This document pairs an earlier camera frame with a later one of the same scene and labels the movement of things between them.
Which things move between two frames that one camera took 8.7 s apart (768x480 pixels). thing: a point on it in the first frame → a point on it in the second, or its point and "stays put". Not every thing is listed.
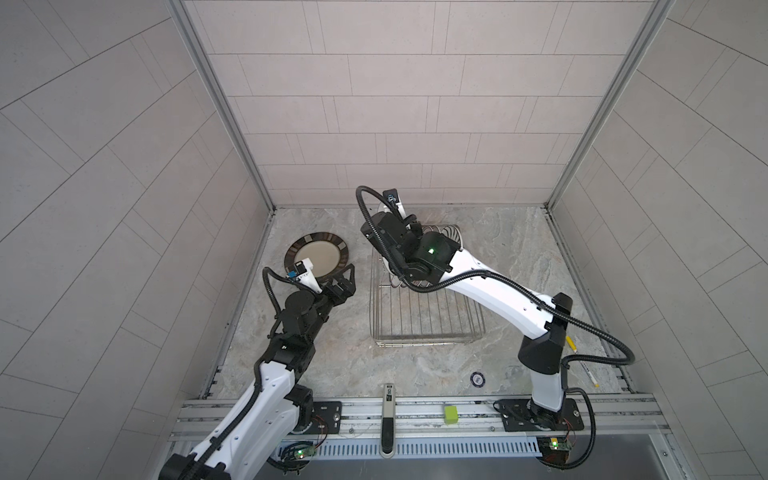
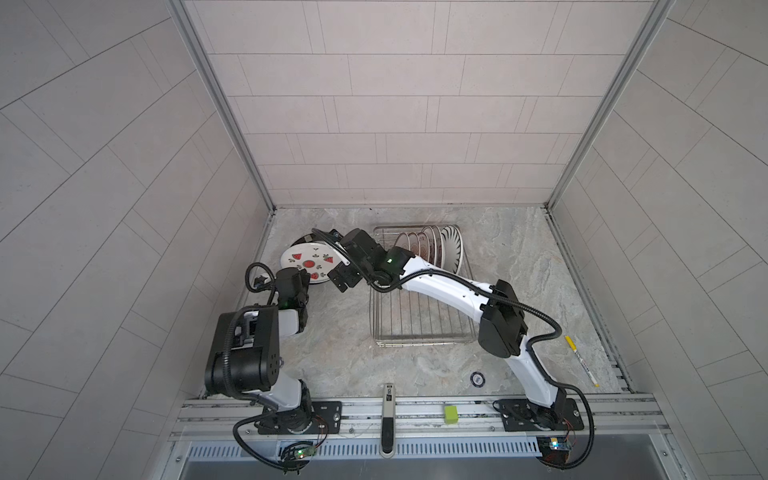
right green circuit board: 554,450 stays put
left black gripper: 344,295 → 301,278
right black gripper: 382,246 → 351,275
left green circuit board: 304,452 stays put
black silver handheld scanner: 387,436 stays put
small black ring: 477,379 stays put
